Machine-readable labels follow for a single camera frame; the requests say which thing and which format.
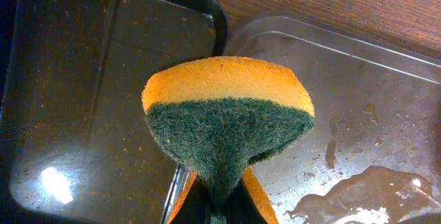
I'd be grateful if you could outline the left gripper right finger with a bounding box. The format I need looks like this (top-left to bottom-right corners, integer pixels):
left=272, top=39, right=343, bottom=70
left=227, top=179, right=267, bottom=224

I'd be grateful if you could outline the green and yellow sponge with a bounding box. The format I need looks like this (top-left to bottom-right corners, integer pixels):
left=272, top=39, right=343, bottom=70
left=141, top=57, right=315, bottom=204

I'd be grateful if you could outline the black plastic tray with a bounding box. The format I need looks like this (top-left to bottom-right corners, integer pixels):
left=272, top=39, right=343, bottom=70
left=1, top=0, right=227, bottom=223

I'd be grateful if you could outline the brown serving tray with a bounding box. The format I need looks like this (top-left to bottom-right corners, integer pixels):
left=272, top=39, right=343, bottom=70
left=224, top=13, right=440, bottom=223

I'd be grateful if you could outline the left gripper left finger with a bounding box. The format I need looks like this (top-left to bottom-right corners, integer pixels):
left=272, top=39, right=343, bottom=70
left=168, top=175, right=211, bottom=224

